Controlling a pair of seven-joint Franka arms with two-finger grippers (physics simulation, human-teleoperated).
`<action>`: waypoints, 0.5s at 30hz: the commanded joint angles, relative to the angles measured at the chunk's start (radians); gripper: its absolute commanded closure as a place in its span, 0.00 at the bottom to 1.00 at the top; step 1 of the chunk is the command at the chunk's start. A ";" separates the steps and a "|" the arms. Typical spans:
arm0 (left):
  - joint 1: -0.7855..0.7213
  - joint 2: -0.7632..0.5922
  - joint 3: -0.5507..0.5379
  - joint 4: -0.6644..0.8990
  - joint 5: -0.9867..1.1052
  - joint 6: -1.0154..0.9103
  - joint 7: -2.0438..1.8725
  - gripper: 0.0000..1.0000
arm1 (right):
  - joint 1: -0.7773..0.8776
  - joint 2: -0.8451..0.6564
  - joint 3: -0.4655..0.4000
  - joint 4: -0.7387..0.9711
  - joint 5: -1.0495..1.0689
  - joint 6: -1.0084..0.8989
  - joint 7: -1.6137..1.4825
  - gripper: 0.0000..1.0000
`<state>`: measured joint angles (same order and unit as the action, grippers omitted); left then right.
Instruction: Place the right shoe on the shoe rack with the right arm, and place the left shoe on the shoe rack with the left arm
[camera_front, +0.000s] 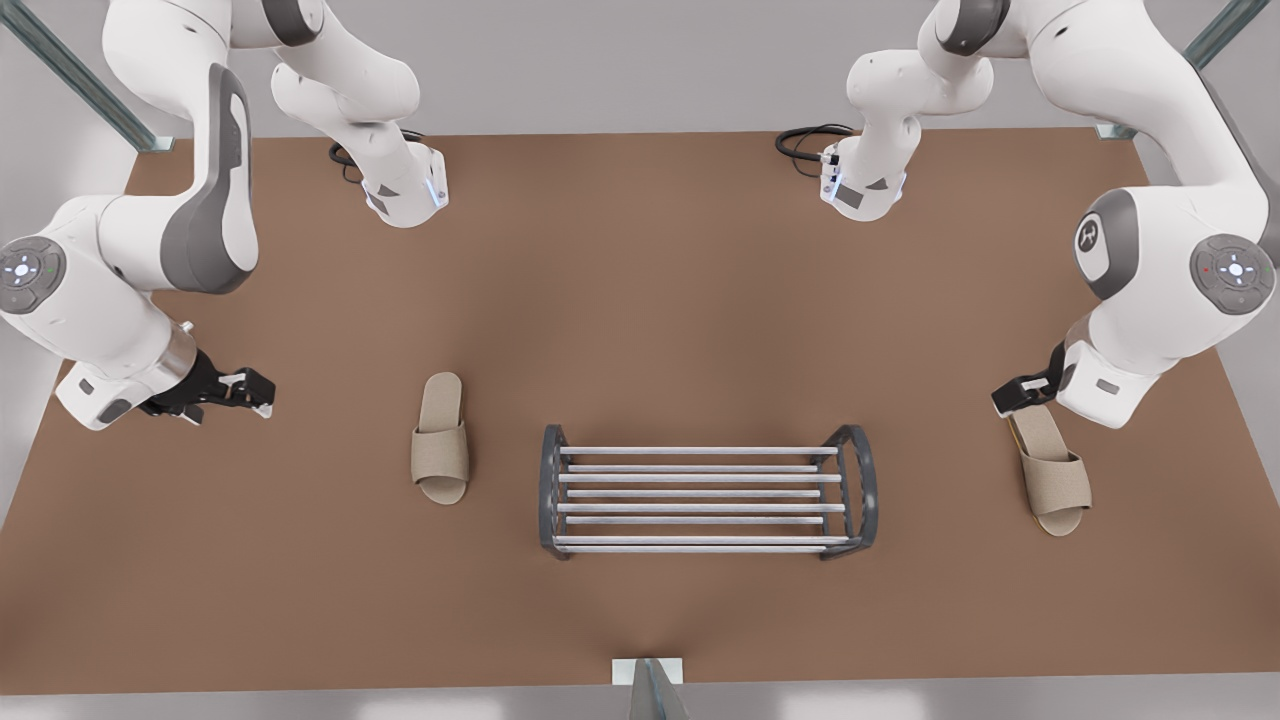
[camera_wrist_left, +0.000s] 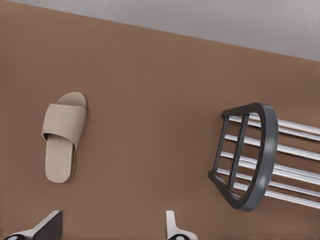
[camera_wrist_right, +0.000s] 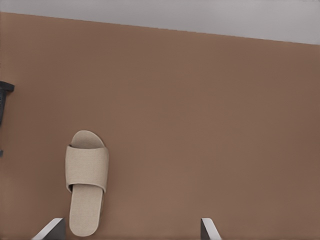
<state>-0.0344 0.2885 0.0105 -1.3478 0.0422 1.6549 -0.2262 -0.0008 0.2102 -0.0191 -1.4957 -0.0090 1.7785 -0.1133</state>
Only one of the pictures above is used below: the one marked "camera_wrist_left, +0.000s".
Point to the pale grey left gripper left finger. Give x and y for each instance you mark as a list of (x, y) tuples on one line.
[(47, 226)]

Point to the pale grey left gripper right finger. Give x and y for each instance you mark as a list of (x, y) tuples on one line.
[(173, 228)]

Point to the beige slipper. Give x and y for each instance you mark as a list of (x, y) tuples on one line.
[(63, 136)]

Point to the black shoe rack silver bars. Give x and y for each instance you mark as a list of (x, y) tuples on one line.
[(260, 160)]

